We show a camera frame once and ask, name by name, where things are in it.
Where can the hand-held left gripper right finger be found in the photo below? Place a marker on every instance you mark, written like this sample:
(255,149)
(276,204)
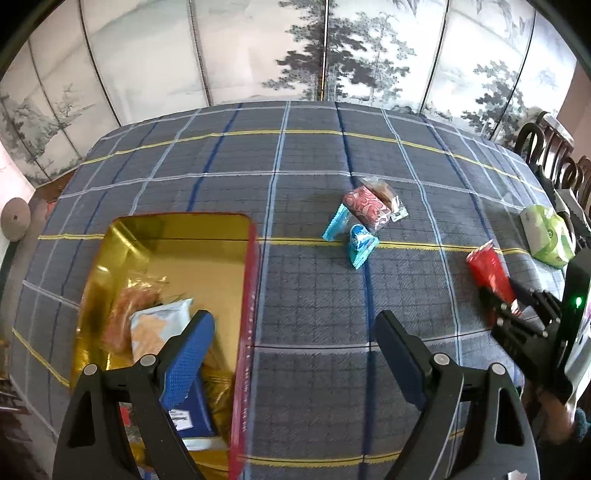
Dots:
(399,364)

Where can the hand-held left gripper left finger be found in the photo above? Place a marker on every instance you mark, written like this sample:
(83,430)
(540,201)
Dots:
(187,360)

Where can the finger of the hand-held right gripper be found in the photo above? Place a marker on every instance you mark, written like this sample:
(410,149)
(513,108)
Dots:
(505,323)
(538,302)

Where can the yellow snack packet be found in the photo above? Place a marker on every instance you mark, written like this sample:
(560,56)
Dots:
(218,387)

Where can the blue cracker packet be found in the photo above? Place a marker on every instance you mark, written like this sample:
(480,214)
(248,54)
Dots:
(154,325)

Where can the red snack packet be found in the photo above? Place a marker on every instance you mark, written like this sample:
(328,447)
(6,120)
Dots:
(489,272)

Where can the clear packet of orange biscuits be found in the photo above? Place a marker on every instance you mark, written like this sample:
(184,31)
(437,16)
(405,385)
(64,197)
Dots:
(127,316)

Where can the golden tin box red outside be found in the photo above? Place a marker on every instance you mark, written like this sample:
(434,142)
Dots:
(198,267)

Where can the person's right hand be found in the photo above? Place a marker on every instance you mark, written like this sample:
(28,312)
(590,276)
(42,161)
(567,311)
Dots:
(551,417)

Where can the green tissue pack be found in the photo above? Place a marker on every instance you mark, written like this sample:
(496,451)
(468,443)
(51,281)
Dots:
(547,235)

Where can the blue checked tablecloth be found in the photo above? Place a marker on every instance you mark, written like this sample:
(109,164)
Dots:
(323,300)

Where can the light blue snack packet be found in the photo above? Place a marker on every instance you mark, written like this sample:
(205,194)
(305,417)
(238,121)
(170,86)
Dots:
(361,243)
(336,225)

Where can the dark wooden chair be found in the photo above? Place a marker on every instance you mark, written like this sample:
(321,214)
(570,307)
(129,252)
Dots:
(535,138)
(581,177)

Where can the pink patterned snack packet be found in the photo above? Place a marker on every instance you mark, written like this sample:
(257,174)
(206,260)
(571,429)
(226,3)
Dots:
(367,208)

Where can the small clear cookie packet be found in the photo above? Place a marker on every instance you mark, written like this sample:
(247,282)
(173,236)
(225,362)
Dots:
(387,196)

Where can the brown wooden furniture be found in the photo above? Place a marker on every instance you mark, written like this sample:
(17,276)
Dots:
(51,189)

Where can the round wooden disc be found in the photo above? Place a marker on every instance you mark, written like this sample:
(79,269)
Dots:
(15,218)

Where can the folding screen with tree painting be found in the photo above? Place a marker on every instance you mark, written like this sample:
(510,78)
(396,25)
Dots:
(231,50)

